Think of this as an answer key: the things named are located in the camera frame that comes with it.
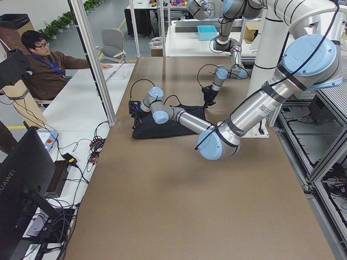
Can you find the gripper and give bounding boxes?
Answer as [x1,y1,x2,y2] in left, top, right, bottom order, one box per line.
[128,100,144,129]
[201,86,217,108]

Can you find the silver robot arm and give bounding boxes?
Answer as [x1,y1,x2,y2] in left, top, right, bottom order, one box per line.
[201,1,263,108]
[128,1,346,160]

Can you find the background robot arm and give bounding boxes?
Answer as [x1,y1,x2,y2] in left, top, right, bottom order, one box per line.
[187,0,216,21]

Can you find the grey orange usb hub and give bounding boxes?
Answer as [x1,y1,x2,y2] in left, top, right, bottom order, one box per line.
[88,136,106,165]

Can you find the blue plastic bin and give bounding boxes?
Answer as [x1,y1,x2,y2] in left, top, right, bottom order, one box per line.
[197,25,217,41]

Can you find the grey office chair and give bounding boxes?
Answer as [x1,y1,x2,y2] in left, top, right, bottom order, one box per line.
[101,28,126,63]

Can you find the teach pendant with red button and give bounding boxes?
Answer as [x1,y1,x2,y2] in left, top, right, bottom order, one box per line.
[36,129,59,152]

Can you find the seated man brown jacket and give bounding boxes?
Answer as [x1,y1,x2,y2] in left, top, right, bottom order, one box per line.
[21,29,112,101]

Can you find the black huawei monitor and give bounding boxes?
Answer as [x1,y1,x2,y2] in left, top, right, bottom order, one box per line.
[1,127,59,259]

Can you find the cardboard camera stand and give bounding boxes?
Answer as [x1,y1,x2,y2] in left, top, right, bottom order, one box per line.
[0,48,47,128]

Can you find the aluminium cage frame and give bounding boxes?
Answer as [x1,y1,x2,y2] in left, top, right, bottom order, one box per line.
[67,0,117,126]

